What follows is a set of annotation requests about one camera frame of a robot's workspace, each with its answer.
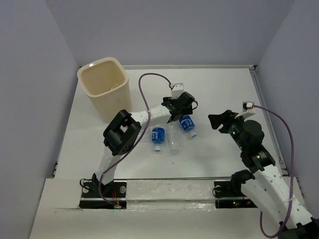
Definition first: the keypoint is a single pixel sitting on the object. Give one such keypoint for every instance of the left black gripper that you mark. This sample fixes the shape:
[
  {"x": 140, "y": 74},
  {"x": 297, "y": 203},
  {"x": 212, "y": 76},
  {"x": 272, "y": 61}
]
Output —
[{"x": 187, "y": 111}]

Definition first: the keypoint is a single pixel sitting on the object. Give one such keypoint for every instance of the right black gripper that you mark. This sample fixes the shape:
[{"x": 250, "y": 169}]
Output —
[{"x": 226, "y": 118}]

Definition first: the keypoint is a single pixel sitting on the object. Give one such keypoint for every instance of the bottle blue label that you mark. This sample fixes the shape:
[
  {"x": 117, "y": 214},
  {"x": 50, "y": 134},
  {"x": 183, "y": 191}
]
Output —
[
  {"x": 188, "y": 126},
  {"x": 158, "y": 138}
]

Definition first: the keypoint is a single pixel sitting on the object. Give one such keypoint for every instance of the clear bottle without label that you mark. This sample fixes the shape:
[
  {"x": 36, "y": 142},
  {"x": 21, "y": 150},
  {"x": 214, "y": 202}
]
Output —
[{"x": 173, "y": 139}]

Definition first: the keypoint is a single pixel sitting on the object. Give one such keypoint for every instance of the clear crushed bottle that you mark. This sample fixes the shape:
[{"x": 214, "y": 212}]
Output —
[{"x": 146, "y": 137}]

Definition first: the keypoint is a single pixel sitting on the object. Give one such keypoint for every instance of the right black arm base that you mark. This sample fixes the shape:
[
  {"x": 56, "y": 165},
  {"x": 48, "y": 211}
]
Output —
[{"x": 228, "y": 198}]

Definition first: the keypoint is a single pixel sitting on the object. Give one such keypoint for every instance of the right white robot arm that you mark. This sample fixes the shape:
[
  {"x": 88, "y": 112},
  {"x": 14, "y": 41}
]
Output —
[{"x": 261, "y": 181}]

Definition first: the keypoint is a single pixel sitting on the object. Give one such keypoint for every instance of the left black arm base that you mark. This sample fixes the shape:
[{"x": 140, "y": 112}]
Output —
[{"x": 114, "y": 195}]

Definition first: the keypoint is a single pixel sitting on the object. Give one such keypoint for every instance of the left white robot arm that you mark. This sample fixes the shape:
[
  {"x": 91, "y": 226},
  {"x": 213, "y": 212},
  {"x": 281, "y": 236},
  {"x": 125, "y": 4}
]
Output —
[{"x": 125, "y": 130}]

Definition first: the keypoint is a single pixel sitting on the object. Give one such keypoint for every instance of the beige plastic bin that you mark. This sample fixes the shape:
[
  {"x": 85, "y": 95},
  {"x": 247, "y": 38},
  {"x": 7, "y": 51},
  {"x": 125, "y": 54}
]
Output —
[{"x": 106, "y": 84}]

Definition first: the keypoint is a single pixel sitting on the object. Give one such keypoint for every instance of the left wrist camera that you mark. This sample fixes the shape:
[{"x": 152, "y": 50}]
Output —
[{"x": 176, "y": 90}]

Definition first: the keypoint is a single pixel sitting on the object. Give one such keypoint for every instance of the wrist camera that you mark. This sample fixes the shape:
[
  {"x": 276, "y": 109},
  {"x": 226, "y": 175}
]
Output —
[
  {"x": 176, "y": 90},
  {"x": 248, "y": 110}
]

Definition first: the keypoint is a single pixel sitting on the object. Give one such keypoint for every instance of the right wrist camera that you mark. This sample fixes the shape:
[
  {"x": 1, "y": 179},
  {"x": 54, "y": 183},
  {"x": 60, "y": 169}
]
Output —
[{"x": 248, "y": 110}]

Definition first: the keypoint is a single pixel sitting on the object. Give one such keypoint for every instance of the white taped front rail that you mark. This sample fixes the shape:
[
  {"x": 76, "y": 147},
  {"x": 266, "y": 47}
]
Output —
[{"x": 170, "y": 194}]

